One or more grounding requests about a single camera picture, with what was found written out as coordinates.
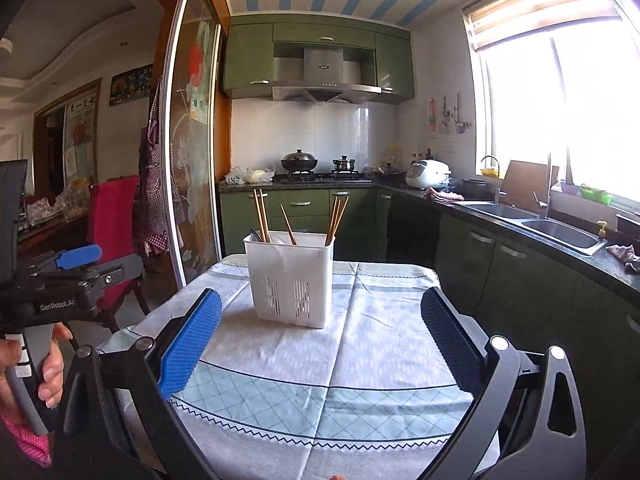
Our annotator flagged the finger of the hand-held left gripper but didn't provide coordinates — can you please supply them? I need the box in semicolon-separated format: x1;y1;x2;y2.
75;254;145;313
22;244;103;273

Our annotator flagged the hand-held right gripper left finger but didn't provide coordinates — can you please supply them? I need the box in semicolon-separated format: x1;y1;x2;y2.
52;287;223;480

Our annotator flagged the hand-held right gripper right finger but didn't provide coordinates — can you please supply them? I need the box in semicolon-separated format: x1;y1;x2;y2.
421;286;588;480

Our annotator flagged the white plastic utensil holder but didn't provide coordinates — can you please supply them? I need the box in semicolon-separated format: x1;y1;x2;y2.
243;231;335;329

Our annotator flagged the bundle of wooden chopsticks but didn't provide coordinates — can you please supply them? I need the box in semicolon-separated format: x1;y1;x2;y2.
252;188;349;248

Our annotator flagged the person's left forearm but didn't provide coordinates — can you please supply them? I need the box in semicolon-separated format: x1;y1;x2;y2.
0;412;53;468

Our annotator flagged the person's left hand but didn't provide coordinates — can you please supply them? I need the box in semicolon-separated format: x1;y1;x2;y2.
0;322;73;421

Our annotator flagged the wooden sideboard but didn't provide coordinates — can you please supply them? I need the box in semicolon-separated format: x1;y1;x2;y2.
17;210;93;256

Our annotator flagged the chair with red cover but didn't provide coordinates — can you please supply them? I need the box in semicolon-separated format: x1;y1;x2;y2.
87;175;151;333

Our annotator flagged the group of glassware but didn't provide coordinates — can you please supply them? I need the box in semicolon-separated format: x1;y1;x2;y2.
25;182;93;226

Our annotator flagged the dark green sink cabinet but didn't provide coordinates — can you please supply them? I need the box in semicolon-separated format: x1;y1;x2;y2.
387;192;640;461

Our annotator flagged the checked apron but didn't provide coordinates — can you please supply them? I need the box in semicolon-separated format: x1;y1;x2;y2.
137;80;178;256

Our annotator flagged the pale checked tablecloth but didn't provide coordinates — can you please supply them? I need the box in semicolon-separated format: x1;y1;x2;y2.
97;254;501;480

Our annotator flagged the flower print glass sliding door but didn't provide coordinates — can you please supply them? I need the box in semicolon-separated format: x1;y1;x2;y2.
165;0;231;286

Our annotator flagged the pink cloth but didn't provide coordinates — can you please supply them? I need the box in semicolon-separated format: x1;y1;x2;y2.
422;187;463;203

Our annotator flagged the steel double sink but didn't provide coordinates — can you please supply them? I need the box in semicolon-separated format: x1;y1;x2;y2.
460;201;608;256

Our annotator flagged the black stone countertop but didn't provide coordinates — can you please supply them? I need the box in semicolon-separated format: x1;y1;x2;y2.
219;177;640;301

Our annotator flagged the white plastic bag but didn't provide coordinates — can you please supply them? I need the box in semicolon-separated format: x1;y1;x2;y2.
225;165;276;186

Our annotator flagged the green drawer cabinet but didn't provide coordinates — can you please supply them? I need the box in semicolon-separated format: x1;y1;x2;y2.
220;187;391;261

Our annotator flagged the white rice cooker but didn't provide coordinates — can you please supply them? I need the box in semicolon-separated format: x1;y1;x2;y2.
406;159;452;191

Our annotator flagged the wooden cutting board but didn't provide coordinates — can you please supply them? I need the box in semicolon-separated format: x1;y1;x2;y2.
501;160;560;208

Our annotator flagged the tall steel faucet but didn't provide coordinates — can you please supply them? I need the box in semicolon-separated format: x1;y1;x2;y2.
532;152;558;221

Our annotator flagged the dark framed picture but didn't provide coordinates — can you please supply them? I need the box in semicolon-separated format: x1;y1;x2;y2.
109;65;153;107

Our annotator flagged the grey rag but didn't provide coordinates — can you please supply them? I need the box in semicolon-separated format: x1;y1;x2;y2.
607;244;640;273

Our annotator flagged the black wok with lid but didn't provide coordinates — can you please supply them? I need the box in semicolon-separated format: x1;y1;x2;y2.
280;149;319;175

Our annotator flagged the gas stove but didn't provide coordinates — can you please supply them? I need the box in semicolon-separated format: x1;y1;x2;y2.
279;171;373;184

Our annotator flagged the window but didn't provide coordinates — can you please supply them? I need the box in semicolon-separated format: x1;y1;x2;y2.
462;0;640;206

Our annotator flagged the steel range hood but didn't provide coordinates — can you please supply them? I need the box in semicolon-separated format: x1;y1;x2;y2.
272;46;382;106

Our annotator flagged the calligraphy wall poster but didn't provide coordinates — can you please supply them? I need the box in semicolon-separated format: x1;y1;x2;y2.
64;80;101;186

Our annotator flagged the wall utensil rack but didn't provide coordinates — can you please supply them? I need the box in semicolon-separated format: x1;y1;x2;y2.
440;92;473;135

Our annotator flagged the green wall cabinet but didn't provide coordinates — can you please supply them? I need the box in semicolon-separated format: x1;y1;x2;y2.
222;14;417;106

